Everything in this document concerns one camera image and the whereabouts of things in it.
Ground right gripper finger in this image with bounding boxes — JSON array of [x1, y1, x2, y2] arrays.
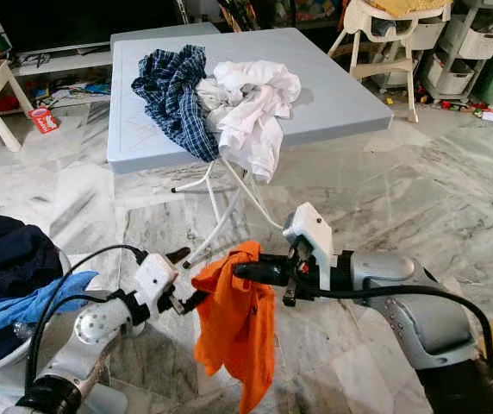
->
[[234, 256, 290, 288]]

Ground white garment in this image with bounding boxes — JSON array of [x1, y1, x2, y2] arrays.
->
[[210, 60, 303, 184]]

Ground blue garment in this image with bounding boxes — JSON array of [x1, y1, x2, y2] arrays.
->
[[0, 270, 99, 339]]

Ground blue plaid shirt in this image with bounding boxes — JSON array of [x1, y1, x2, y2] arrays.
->
[[130, 45, 222, 165]]

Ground blue grey folding table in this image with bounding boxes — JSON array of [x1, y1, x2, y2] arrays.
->
[[106, 24, 396, 260]]

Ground small red box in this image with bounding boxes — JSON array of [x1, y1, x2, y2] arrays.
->
[[29, 108, 60, 135]]

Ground white television shelf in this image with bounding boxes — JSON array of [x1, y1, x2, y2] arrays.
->
[[14, 47, 116, 96]]

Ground black television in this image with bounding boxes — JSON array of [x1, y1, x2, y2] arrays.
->
[[0, 0, 187, 54]]

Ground white baby high chair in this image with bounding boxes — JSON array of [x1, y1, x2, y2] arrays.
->
[[328, 0, 452, 123]]

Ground grey trolley white drawers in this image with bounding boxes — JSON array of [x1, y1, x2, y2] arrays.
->
[[423, 0, 493, 100]]

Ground mustard quilted cushion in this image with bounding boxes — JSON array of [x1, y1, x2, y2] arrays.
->
[[374, 0, 450, 18]]

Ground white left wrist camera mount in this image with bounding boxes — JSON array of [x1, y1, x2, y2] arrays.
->
[[130, 253, 180, 313]]

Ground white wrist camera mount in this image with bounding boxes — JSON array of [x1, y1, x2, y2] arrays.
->
[[284, 202, 334, 268], [130, 253, 180, 313]]

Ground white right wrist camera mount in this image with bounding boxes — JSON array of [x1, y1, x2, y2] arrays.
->
[[284, 202, 334, 268]]

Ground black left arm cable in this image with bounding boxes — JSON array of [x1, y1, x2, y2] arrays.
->
[[25, 244, 148, 389], [29, 295, 114, 380]]

